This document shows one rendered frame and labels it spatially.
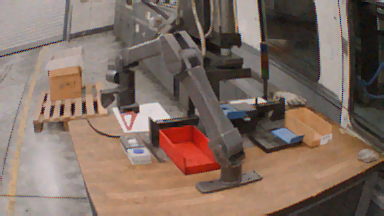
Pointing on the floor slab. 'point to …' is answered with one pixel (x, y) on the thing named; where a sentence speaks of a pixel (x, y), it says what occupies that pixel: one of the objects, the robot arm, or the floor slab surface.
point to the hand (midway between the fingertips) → (128, 128)
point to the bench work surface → (255, 203)
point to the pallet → (68, 107)
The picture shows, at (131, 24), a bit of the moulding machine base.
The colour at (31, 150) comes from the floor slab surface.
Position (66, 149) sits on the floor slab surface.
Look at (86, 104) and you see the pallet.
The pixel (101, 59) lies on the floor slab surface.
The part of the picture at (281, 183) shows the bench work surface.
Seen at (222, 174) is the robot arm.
